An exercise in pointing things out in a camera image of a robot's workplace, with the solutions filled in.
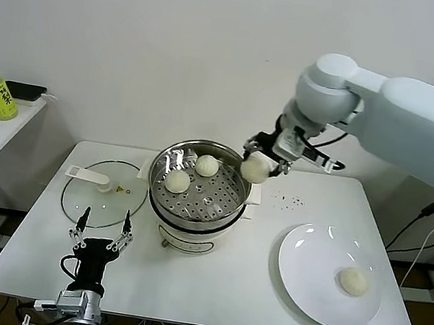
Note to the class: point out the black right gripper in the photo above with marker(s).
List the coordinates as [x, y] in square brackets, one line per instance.
[268, 143]

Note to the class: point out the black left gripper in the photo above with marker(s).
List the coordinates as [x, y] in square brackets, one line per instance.
[94, 264]

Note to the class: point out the white steamed baozi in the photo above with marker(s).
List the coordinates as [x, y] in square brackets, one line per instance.
[256, 169]
[207, 166]
[177, 182]
[353, 282]

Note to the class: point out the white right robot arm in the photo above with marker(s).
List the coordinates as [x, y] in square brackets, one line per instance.
[411, 118]

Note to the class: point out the stainless steel steamer basket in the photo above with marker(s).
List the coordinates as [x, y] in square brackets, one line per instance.
[170, 200]

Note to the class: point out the glass pot lid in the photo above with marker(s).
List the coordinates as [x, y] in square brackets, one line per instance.
[117, 172]

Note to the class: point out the scattered dark crumbs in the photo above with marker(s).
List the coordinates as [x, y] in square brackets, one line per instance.
[286, 201]

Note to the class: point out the white electric cooker base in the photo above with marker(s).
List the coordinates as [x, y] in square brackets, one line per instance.
[189, 240]

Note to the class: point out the white round plate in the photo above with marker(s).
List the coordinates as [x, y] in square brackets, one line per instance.
[307, 266]

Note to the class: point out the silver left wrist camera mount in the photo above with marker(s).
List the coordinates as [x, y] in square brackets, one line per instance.
[81, 305]

